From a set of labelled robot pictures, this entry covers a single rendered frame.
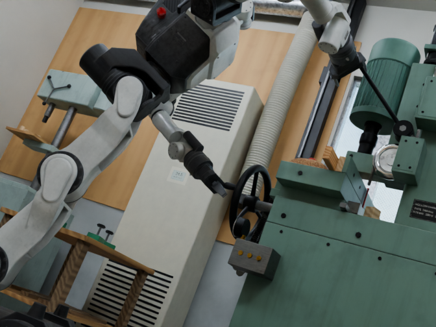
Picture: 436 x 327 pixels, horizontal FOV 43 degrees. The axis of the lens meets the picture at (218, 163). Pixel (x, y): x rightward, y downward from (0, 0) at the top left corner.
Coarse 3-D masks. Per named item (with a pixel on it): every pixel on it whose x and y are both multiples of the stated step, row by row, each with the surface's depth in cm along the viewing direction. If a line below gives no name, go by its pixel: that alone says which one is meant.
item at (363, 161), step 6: (354, 156) 188; (360, 156) 187; (366, 156) 186; (372, 156) 185; (354, 162) 187; (360, 162) 186; (366, 162) 185; (360, 168) 185; (366, 168) 184; (360, 174) 187; (366, 174) 185; (372, 180) 188; (378, 180) 186
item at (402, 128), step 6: (366, 72) 187; (366, 78) 186; (372, 84) 184; (378, 90) 182; (378, 96) 181; (384, 102) 179; (390, 108) 178; (390, 114) 177; (396, 120) 175; (402, 120) 172; (396, 126) 172; (402, 126) 171; (408, 126) 171; (396, 132) 171; (402, 132) 170; (408, 132) 170; (414, 132) 173; (396, 138) 173
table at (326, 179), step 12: (288, 168) 169; (300, 168) 168; (312, 168) 166; (288, 180) 168; (300, 180) 166; (312, 180) 164; (324, 180) 163; (336, 180) 161; (348, 180) 165; (276, 192) 191; (312, 192) 170; (324, 192) 166; (336, 192) 162; (348, 192) 167
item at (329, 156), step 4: (328, 148) 158; (332, 148) 157; (324, 152) 158; (328, 152) 157; (332, 152) 158; (324, 156) 157; (328, 156) 157; (332, 156) 159; (336, 156) 162; (324, 160) 158; (328, 160) 157; (332, 160) 159; (336, 160) 163; (328, 164) 160; (332, 164) 160; (336, 164) 163; (328, 168) 163; (332, 168) 162
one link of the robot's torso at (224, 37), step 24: (168, 0) 186; (144, 24) 184; (168, 24) 184; (192, 24) 182; (144, 48) 188; (168, 48) 181; (192, 48) 181; (216, 48) 181; (168, 72) 181; (192, 72) 183; (216, 72) 197
